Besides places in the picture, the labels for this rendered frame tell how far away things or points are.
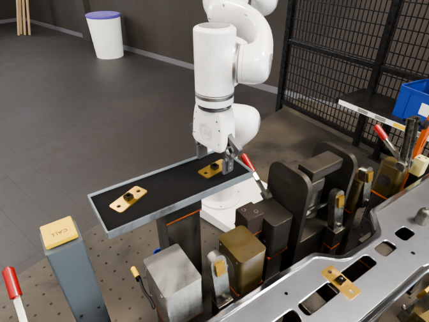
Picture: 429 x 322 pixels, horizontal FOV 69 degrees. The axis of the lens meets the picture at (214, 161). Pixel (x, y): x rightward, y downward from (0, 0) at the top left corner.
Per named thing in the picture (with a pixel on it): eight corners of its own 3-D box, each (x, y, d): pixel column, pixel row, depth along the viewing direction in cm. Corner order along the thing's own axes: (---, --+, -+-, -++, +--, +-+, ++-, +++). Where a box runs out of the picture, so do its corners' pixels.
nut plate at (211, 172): (207, 179, 76) (207, 175, 75) (196, 172, 78) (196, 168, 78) (231, 165, 81) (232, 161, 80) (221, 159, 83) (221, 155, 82)
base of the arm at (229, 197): (187, 194, 133) (187, 160, 121) (215, 173, 145) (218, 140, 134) (222, 217, 124) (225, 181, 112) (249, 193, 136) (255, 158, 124)
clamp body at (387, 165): (368, 248, 117) (399, 172, 97) (345, 232, 124) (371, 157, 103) (378, 241, 120) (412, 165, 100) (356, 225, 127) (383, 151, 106)
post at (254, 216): (240, 315, 95) (248, 220, 73) (230, 302, 99) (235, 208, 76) (253, 306, 98) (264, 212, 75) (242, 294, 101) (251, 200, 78)
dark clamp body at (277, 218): (260, 317, 95) (272, 227, 74) (236, 287, 104) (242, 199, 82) (277, 304, 99) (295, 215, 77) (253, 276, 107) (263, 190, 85)
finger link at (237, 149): (215, 125, 71) (214, 145, 75) (240, 140, 67) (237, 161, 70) (219, 124, 72) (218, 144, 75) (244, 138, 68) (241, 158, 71)
